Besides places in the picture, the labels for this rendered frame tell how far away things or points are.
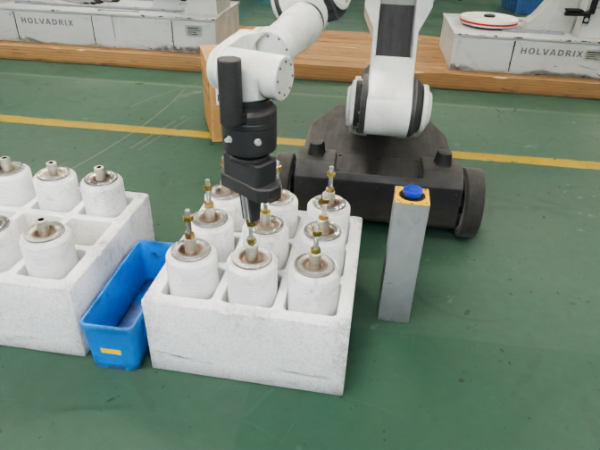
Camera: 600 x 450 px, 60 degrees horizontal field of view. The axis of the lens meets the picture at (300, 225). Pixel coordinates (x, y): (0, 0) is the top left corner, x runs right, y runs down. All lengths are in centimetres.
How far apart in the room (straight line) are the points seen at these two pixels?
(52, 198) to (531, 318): 116
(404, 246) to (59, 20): 263
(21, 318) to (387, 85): 93
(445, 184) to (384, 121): 29
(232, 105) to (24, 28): 277
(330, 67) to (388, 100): 164
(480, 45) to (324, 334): 223
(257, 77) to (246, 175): 17
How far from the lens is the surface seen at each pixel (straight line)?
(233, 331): 100
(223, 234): 108
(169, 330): 105
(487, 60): 299
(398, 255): 113
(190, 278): 99
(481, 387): 116
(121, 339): 109
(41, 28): 343
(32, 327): 121
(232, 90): 77
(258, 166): 84
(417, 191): 108
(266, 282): 97
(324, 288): 94
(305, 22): 94
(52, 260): 112
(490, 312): 134
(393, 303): 121
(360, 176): 144
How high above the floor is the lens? 82
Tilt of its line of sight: 32 degrees down
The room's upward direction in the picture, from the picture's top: 2 degrees clockwise
